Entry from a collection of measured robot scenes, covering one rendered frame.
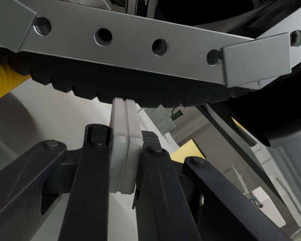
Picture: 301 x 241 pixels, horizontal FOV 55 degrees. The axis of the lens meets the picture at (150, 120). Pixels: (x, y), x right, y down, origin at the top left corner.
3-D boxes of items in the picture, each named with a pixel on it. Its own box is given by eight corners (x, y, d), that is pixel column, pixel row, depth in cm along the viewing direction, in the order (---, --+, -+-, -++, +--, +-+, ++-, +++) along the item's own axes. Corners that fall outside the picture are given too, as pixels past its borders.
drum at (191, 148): (164, 164, 443) (196, 143, 437) (161, 154, 478) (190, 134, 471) (177, 181, 456) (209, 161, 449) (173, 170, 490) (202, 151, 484)
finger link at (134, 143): (127, 137, 13) (144, 140, 13) (124, 98, 20) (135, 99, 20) (118, 194, 14) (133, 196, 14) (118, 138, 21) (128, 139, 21)
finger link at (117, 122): (118, 194, 14) (102, 193, 14) (118, 138, 21) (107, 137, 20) (127, 137, 13) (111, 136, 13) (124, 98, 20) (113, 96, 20)
